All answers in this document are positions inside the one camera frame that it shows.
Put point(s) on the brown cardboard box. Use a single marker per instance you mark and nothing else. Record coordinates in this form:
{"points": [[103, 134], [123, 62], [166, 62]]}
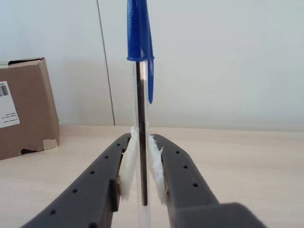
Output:
{"points": [[28, 107]]}

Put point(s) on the blue capped ballpoint pen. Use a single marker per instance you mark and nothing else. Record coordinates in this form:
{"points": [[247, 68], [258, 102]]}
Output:
{"points": [[140, 28]]}

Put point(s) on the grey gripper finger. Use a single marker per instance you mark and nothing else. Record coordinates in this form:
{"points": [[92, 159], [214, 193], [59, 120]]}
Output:
{"points": [[90, 190], [187, 185]]}

